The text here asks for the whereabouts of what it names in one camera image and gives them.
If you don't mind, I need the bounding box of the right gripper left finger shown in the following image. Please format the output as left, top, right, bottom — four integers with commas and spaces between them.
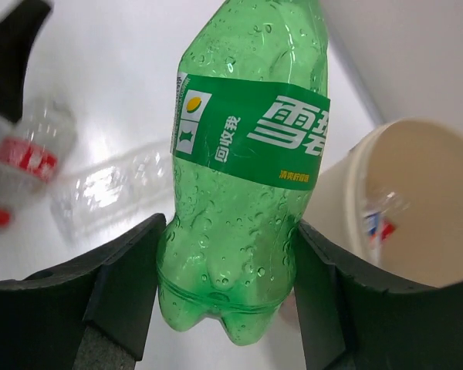
0, 214, 166, 369

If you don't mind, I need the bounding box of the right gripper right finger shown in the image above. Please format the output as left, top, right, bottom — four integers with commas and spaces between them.
292, 223, 463, 369

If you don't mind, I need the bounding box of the blue white label bottle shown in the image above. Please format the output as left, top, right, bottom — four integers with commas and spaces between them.
362, 187, 409, 247

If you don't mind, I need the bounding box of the green soda bottle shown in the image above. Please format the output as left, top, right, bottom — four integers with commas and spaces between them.
157, 1, 330, 345

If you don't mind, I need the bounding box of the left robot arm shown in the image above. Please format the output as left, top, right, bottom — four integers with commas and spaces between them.
0, 0, 52, 124

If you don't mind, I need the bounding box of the beige round bin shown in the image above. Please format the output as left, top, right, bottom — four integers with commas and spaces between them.
304, 119, 463, 288

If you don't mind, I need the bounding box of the clear bottle white cap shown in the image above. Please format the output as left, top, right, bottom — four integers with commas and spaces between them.
49, 145, 173, 241

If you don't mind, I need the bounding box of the red label bottle near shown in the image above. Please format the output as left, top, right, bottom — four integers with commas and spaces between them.
0, 97, 76, 227

